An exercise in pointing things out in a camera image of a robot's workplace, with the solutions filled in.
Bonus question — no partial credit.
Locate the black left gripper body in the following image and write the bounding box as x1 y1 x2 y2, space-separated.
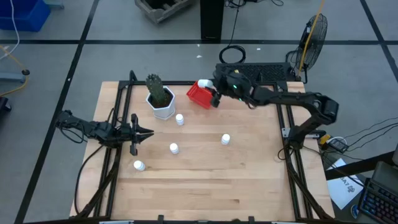
119 113 140 157

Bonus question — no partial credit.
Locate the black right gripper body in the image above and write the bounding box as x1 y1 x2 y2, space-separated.
210 66 254 109

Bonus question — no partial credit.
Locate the red plastic basket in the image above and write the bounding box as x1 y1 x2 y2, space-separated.
186 80 218 110

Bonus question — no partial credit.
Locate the black computer case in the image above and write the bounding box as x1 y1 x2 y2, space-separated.
215 62 297 83

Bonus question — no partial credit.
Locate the green cactus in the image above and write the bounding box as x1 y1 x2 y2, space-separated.
145 73 169 107

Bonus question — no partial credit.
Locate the black floor fan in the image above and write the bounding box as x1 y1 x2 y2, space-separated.
285 13 329 84

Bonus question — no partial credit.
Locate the grey wooden crate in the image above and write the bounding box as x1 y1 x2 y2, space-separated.
134 0 194 25

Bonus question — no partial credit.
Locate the black power adapter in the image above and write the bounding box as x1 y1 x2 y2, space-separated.
326 136 349 154

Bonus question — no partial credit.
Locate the grey metal base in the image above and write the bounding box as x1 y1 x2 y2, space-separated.
0 72 27 83

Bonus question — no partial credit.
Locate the black metal bar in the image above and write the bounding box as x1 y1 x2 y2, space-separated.
325 151 398 181

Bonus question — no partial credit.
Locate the white paper sheet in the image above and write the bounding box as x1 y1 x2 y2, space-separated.
326 157 365 210

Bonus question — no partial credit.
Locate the blue plastic bin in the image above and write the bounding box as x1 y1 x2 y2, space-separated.
0 0 52 32

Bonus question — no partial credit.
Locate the black laptop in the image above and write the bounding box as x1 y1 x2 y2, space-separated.
371 161 398 195

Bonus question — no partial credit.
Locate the backlit black keyboard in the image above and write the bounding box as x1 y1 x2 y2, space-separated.
357 177 398 224

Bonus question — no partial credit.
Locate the coiled black cable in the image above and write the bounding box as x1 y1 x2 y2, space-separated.
218 44 247 65

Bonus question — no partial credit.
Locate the black table frame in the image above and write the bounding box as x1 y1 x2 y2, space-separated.
73 70 336 222

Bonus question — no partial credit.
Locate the black post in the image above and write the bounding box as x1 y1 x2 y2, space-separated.
200 0 225 44

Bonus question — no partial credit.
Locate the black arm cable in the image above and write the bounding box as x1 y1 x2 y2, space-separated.
73 144 105 216

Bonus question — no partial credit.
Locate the yellow hanging cable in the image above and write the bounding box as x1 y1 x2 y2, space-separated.
297 0 326 77

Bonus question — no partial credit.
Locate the yellow floor cable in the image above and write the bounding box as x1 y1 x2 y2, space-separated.
0 45 30 97

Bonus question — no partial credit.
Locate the white floor cable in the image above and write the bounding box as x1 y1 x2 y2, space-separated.
0 0 21 60

